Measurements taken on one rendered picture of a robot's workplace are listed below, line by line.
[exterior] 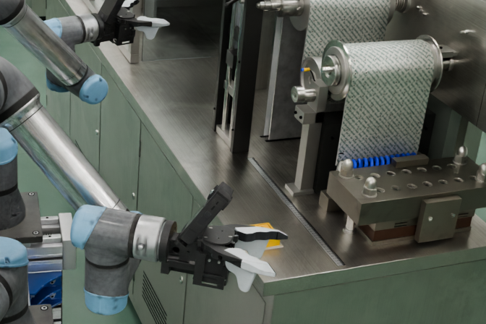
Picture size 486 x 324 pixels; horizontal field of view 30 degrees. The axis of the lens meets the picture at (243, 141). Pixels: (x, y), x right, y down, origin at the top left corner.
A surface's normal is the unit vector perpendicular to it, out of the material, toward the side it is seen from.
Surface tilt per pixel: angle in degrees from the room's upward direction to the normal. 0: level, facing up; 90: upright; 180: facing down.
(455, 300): 90
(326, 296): 90
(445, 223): 90
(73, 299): 0
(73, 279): 0
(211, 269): 82
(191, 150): 0
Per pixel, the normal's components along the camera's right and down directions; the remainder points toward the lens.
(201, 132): 0.09, -0.89
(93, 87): 0.65, 0.40
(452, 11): -0.92, 0.09
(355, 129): 0.38, 0.44
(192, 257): -0.18, 0.29
